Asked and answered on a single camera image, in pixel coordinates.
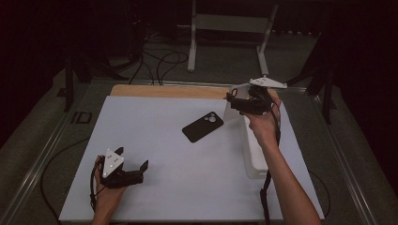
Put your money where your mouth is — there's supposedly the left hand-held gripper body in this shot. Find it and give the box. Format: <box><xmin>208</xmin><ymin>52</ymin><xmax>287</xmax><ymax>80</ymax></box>
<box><xmin>99</xmin><ymin>148</ymin><xmax>145</xmax><ymax>189</ymax></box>

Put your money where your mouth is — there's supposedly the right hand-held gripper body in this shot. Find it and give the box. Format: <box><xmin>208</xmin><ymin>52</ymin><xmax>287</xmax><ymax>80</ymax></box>
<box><xmin>238</xmin><ymin>75</ymin><xmax>288</xmax><ymax>116</ymax></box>

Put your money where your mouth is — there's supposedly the black phone case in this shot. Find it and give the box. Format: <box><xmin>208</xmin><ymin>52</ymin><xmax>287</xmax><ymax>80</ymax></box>
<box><xmin>181</xmin><ymin>111</ymin><xmax>225</xmax><ymax>143</ymax></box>

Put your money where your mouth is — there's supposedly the white plastic bin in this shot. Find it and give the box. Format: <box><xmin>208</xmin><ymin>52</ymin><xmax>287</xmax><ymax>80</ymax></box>
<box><xmin>237</xmin><ymin>107</ymin><xmax>270</xmax><ymax>180</ymax></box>

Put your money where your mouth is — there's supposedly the person's left hand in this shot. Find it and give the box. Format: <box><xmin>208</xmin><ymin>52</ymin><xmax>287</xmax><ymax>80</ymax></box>
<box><xmin>93</xmin><ymin>155</ymin><xmax>130</xmax><ymax>214</ymax></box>

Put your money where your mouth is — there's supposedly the person's right hand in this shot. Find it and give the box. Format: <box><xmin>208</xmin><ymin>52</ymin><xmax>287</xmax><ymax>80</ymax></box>
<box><xmin>242</xmin><ymin>92</ymin><xmax>283</xmax><ymax>150</ymax></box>

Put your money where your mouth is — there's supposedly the white table sheet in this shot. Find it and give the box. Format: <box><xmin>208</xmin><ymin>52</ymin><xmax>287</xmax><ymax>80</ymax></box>
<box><xmin>58</xmin><ymin>95</ymin><xmax>326</xmax><ymax>222</ymax></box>

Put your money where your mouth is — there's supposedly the black stand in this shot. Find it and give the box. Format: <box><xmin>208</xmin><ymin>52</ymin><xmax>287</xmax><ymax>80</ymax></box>
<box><xmin>281</xmin><ymin>31</ymin><xmax>338</xmax><ymax>125</ymax></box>
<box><xmin>63</xmin><ymin>55</ymin><xmax>130</xmax><ymax>113</ymax></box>

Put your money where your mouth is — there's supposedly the white metal stand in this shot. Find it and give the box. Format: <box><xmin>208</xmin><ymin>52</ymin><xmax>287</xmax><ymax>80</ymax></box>
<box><xmin>176</xmin><ymin>0</ymin><xmax>280</xmax><ymax>77</ymax></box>

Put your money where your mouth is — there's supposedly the left hand-held gripper cable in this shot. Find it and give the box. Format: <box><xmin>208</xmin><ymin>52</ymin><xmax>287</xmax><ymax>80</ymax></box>
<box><xmin>89</xmin><ymin>157</ymin><xmax>106</xmax><ymax>211</ymax></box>

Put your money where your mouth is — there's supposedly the hand-held gripper cable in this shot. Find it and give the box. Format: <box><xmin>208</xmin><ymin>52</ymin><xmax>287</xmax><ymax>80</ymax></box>
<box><xmin>258</xmin><ymin>93</ymin><xmax>283</xmax><ymax>225</ymax></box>
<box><xmin>89</xmin><ymin>157</ymin><xmax>106</xmax><ymax>211</ymax></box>

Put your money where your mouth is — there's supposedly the black floor bracket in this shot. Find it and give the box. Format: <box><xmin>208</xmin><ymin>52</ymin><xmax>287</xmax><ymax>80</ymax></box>
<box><xmin>70</xmin><ymin>111</ymin><xmax>94</xmax><ymax>126</ymax></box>

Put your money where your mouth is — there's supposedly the black floor cable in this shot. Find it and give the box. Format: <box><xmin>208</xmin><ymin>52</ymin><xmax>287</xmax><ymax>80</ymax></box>
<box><xmin>308</xmin><ymin>170</ymin><xmax>331</xmax><ymax>219</ymax></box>
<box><xmin>155</xmin><ymin>51</ymin><xmax>190</xmax><ymax>86</ymax></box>
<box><xmin>128</xmin><ymin>46</ymin><xmax>156</xmax><ymax>86</ymax></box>
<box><xmin>39</xmin><ymin>137</ymin><xmax>90</xmax><ymax>221</ymax></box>

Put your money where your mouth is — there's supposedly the right hand-held gripper cable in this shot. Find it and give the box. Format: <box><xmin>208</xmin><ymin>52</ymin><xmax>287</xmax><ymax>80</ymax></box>
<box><xmin>258</xmin><ymin>93</ymin><xmax>283</xmax><ymax>225</ymax></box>

